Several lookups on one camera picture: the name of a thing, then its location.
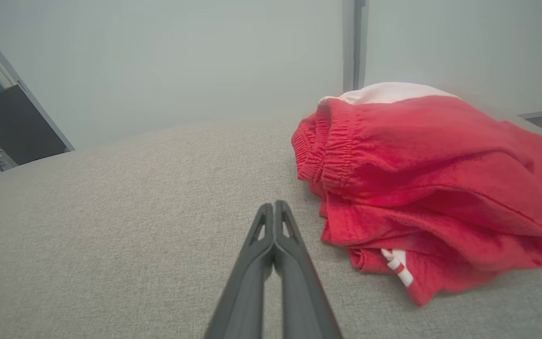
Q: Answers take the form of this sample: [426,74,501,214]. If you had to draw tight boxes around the black computer tower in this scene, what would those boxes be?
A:
[0,84,68,167]

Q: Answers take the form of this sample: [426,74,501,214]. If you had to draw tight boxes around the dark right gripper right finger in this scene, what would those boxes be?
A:
[273,200,345,339]

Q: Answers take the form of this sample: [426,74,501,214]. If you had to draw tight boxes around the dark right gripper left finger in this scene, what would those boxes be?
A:
[204,202,276,339]

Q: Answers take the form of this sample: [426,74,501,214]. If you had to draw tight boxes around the red Bulls 23 jersey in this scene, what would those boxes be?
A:
[349,238,542,308]

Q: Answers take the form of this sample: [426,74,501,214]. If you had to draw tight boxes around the grey fabric sofa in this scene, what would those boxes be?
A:
[0,115,542,339]

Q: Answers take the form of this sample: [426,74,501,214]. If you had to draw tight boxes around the red shorts with white stripe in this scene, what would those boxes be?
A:
[291,82,542,271]

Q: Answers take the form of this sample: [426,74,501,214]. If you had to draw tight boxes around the white partition panel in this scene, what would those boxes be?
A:
[367,0,542,119]
[0,0,345,152]

